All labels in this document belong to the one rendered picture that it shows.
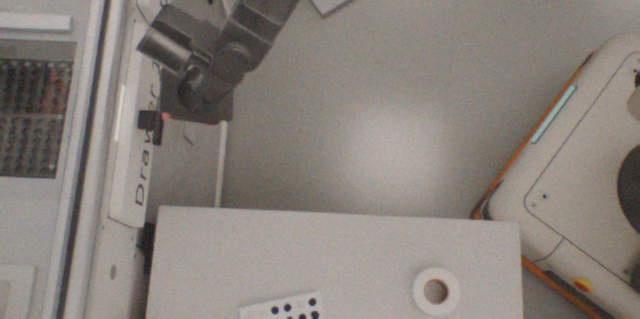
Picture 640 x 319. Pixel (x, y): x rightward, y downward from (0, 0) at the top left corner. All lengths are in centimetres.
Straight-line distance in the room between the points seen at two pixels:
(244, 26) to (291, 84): 119
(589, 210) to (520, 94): 48
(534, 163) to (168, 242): 92
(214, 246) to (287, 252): 12
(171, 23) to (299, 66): 117
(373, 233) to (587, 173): 75
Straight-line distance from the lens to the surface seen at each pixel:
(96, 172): 86
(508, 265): 106
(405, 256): 103
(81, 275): 85
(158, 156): 118
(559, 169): 163
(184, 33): 77
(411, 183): 183
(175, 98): 88
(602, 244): 163
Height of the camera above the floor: 178
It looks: 75 degrees down
